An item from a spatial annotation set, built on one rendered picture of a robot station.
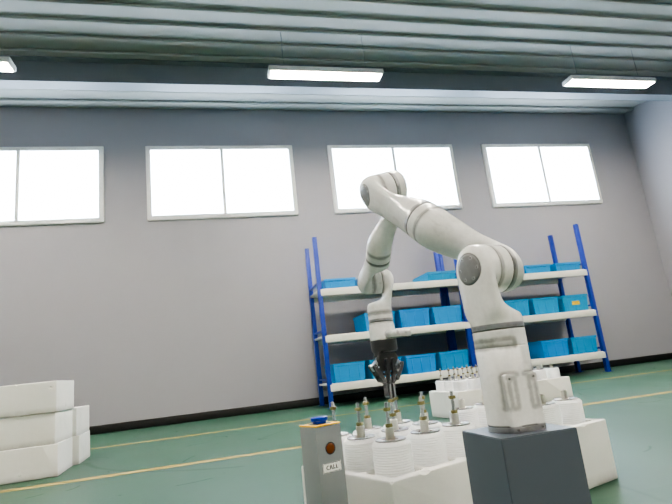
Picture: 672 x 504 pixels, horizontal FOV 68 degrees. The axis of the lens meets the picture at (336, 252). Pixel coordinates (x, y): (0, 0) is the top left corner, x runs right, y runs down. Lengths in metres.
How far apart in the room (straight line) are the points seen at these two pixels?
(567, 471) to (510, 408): 0.13
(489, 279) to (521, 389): 0.19
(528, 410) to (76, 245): 6.21
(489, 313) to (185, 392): 5.61
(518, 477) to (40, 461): 3.01
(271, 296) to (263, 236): 0.79
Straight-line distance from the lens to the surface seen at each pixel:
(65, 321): 6.61
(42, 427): 3.55
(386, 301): 1.45
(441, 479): 1.32
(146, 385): 6.39
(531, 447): 0.91
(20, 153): 7.28
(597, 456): 1.86
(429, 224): 1.07
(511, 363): 0.92
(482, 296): 0.93
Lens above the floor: 0.44
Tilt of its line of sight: 13 degrees up
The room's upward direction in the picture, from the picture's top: 6 degrees counter-clockwise
